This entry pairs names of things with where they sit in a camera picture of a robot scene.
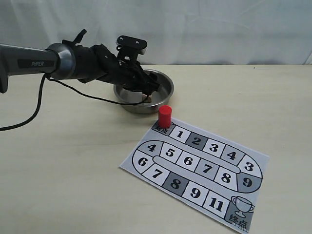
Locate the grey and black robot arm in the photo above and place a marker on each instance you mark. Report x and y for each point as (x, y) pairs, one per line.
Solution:
(71, 60)

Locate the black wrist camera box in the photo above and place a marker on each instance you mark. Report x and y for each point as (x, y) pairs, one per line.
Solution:
(130, 47)

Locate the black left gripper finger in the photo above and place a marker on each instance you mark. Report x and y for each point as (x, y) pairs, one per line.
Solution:
(145, 88)

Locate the red cylinder game piece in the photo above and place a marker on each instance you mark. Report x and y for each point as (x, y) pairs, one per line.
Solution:
(164, 116)

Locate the round stainless steel bowl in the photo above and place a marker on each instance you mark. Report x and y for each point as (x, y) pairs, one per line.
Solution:
(154, 102)

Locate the printed paper game board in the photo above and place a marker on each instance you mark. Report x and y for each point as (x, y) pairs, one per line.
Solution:
(207, 172)

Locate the white backdrop curtain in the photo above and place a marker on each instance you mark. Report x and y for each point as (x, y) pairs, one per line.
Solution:
(177, 31)

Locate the wooden die with black pips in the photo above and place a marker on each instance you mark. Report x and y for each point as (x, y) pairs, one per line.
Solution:
(147, 98)

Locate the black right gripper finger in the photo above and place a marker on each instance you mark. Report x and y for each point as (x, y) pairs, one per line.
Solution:
(152, 82)

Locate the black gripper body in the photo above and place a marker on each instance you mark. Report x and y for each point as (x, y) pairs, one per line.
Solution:
(125, 74)

